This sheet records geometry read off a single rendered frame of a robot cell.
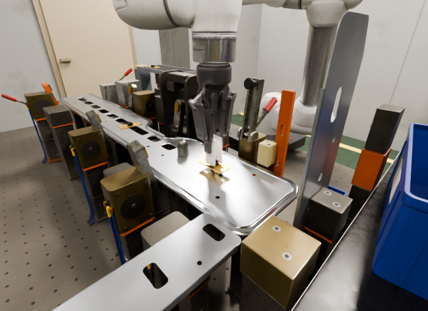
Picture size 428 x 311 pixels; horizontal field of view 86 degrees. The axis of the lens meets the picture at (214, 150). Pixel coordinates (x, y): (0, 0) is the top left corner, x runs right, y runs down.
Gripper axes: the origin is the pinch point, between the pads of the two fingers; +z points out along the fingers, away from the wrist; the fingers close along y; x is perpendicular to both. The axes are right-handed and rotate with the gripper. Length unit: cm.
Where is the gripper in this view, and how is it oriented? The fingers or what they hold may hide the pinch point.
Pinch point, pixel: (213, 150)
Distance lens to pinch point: 57.4
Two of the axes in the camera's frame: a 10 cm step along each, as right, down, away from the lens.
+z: 0.0, 9.0, 4.4
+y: -7.2, 3.1, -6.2
